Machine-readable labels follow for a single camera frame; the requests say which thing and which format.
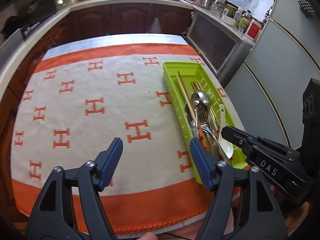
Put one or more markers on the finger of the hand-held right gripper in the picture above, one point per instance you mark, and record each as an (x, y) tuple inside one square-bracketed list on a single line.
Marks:
[(237, 140)]

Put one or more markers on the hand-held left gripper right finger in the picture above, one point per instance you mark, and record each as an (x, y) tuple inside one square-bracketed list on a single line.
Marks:
[(202, 165)]

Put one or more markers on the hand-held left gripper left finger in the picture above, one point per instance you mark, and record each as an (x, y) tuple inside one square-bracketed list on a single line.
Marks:
[(111, 162)]

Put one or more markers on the white ceramic spoon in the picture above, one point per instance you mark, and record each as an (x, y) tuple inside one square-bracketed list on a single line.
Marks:
[(225, 147)]

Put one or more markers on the steel fork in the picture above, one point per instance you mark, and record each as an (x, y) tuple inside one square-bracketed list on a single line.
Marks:
[(203, 127)]

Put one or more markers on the wide steel soup spoon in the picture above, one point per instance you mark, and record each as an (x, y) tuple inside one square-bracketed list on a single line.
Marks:
[(188, 115)]

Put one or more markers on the long steel serving spoon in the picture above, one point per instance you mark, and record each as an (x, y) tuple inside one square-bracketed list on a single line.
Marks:
[(203, 99)]

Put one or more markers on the brown wooden chopstick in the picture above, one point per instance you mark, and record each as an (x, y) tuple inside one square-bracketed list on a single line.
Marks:
[(194, 86), (185, 92)]

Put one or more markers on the green plastic utensil tray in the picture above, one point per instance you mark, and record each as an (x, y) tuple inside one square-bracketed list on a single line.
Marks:
[(175, 80)]

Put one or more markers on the person's right hand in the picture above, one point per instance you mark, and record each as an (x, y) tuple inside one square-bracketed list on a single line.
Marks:
[(300, 215)]

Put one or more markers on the orange and beige printed blanket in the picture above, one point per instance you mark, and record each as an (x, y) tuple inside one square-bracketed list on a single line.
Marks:
[(100, 130)]

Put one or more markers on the grey refrigerator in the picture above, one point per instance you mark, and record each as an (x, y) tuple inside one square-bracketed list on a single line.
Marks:
[(282, 67)]

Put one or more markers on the grey cabinet appliance dark window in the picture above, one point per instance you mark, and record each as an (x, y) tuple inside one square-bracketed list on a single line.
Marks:
[(212, 45)]

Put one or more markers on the red container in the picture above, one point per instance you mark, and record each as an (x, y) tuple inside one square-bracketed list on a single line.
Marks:
[(253, 28)]

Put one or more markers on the green label oil bottle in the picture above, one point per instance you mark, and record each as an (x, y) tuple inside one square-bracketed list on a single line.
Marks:
[(245, 20)]

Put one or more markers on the white bowl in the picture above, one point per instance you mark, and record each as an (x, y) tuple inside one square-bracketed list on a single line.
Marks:
[(228, 20)]

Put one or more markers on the white plastic bottle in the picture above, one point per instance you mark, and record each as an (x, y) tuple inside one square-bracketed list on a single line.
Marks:
[(238, 15)]

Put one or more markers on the glass jars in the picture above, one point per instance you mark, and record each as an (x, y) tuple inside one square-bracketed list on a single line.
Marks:
[(217, 7)]

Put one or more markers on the checkered fridge magnet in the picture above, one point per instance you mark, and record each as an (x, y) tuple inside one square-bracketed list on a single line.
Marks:
[(306, 5)]

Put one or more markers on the hanging plastic bag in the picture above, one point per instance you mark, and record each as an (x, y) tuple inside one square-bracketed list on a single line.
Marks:
[(155, 26)]

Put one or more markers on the beige kitchen countertop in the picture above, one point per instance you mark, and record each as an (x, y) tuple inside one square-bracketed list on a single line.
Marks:
[(37, 40)]

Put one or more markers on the brown wooden kitchen cabinets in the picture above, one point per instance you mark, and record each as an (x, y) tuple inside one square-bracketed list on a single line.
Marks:
[(125, 20)]

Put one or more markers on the black gas stove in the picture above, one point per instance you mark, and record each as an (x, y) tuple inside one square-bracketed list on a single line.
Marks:
[(31, 27)]

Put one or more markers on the small steel teapot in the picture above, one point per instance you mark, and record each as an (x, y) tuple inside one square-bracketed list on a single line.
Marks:
[(60, 0)]

